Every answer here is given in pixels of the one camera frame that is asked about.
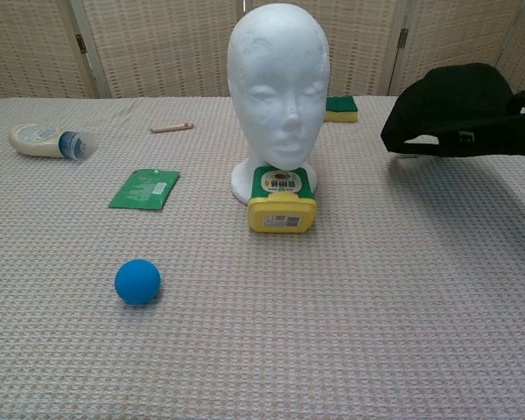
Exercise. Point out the black baseball cap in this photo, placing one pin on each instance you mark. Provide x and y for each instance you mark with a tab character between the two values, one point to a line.
446	114

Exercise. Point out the white foam mannequin head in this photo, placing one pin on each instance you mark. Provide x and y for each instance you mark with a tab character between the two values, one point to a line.
275	79

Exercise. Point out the white lotion bottle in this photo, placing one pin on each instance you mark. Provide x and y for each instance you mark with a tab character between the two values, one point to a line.
35	141

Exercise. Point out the brass screen hinge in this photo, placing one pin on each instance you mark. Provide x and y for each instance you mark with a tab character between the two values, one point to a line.
82	44
403	38

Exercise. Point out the green and yellow sponge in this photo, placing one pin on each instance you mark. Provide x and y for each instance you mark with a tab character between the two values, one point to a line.
341	109

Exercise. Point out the green jar with yellow lid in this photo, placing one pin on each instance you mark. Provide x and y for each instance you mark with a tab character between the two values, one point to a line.
280	212

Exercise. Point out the pink white woven tablecloth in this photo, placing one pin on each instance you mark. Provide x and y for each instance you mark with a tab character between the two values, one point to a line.
262	328

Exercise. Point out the wooden pencil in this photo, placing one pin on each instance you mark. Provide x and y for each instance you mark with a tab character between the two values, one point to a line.
170	128

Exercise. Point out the beige woven folding screen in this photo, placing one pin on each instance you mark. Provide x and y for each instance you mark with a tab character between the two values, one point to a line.
166	48

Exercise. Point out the green foil sachet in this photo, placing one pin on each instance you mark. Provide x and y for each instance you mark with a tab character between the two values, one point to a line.
144	189

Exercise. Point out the blue foam ball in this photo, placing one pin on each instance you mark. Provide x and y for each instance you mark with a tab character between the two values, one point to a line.
137	281

